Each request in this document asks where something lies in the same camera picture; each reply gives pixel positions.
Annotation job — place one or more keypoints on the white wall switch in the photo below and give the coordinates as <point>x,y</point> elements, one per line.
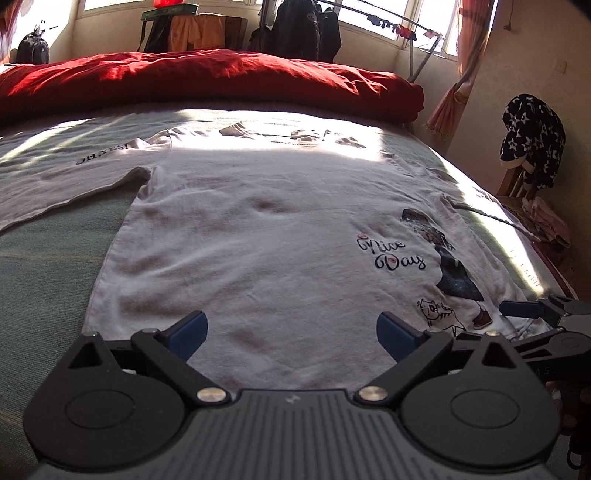
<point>561,67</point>

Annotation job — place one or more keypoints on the red plastic basin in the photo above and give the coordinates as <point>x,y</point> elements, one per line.
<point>171,3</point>

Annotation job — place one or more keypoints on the red sock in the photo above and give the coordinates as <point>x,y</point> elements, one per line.
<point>406,31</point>

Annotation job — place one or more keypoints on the white printed T-shirt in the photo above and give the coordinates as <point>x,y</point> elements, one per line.
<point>277,258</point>

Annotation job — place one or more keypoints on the person's right hand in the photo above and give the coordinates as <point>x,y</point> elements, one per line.
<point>577,408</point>

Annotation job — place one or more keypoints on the wooden chair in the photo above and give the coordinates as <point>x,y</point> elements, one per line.
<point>512,182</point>

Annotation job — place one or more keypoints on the brown wooden cabinet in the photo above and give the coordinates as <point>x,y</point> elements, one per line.
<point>233,30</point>

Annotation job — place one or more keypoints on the red duvet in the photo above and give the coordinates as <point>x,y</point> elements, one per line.
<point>207,78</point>

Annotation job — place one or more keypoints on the pink cloth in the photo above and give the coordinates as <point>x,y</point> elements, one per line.
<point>549,221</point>

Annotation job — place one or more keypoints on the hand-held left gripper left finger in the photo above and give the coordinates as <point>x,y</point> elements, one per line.
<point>189,334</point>

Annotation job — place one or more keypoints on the navy star-print garment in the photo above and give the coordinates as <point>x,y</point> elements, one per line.
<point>535,134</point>

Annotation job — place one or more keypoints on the black sock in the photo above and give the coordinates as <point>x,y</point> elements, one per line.
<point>374,19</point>

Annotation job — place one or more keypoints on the wooden headboard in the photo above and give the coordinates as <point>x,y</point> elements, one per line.
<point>563,274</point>

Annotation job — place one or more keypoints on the black backpack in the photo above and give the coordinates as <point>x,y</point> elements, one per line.
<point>33,50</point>

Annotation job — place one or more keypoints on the metal drying rack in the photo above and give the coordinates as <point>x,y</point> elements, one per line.
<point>418,60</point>

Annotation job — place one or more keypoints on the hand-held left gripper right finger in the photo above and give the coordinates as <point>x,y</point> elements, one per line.
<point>396,337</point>

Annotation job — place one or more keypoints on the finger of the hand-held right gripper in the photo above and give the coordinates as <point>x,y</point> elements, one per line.
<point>521,308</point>
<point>538,339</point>

